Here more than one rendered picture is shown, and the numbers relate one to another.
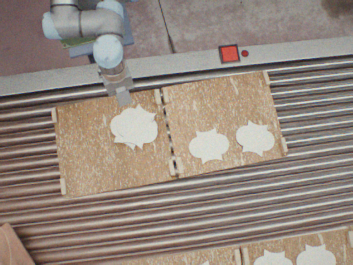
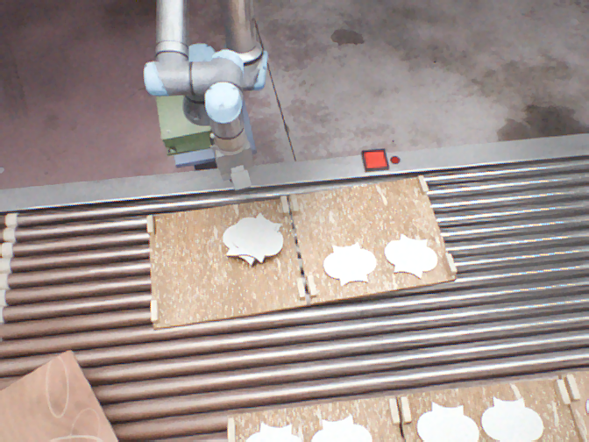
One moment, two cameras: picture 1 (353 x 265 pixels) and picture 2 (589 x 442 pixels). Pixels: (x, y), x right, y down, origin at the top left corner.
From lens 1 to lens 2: 0.37 m
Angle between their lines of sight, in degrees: 16
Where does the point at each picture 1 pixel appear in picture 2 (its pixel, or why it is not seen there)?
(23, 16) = (117, 153)
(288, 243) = (467, 396)
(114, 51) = (230, 98)
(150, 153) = (273, 272)
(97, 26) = (211, 76)
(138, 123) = (259, 232)
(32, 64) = not seen: hidden behind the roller
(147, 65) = (272, 173)
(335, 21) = not seen: hidden behind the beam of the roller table
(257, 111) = (413, 224)
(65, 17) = (173, 66)
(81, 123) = (184, 235)
